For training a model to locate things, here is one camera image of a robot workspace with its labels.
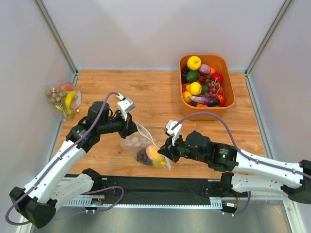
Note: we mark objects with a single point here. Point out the red purple fake grapes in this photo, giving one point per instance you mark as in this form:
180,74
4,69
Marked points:
214,89

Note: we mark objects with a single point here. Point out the aluminium frame post right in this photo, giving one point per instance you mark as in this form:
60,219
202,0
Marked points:
268,36

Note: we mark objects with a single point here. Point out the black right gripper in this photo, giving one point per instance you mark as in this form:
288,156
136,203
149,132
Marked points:
173,150

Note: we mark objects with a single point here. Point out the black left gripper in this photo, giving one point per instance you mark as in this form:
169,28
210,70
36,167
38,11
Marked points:
126,125

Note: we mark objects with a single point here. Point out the red fake peach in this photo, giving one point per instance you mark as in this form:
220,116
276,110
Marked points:
67,86

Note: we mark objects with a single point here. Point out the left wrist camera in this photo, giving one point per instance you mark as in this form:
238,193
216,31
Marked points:
125,106

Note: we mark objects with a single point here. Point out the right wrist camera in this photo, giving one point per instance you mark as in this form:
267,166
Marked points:
173,130

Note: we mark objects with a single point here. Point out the dark purple fake grapes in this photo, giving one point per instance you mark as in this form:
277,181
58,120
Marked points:
143,158

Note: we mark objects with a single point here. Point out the purple fake eggplant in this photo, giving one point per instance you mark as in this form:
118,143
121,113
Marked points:
208,101

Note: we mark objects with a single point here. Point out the aluminium frame post left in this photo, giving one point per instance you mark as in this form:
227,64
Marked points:
55,34

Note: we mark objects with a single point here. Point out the orange yellow fake peach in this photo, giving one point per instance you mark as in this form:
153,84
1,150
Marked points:
152,153

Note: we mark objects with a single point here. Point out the brown fake longan bunch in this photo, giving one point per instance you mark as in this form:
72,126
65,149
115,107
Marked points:
56,95

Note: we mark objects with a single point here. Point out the purple fake onion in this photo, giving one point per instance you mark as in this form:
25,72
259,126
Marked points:
204,69

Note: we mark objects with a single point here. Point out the small yellow fake lemon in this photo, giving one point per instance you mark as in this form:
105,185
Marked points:
161,163

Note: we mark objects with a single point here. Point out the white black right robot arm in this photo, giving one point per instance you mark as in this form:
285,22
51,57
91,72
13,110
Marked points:
241,170

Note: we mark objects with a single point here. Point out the clear polka dot zip bag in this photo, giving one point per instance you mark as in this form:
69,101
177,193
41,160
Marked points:
141,139

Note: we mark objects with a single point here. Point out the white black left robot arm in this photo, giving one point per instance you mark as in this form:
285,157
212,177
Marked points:
40,199

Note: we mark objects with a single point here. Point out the yellow fake banana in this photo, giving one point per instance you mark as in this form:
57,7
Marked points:
70,101

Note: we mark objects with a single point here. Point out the aluminium frame post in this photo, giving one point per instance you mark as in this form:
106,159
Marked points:
55,34
268,36

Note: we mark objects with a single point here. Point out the yellow fake lemon large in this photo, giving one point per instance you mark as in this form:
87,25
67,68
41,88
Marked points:
195,88

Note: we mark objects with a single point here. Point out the red fake apple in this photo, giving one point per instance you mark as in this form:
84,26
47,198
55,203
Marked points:
217,77

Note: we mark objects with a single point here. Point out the green fake lime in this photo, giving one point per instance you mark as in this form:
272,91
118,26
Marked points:
192,76

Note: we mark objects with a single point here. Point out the clear bag with banana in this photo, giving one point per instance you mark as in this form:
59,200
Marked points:
61,108

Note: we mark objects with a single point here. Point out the orange plastic bin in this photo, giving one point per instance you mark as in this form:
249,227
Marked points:
217,64

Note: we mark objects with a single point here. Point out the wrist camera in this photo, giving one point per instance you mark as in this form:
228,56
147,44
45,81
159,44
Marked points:
125,106
173,130

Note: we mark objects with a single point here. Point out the yellow fake apple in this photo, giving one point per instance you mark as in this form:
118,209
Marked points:
194,63

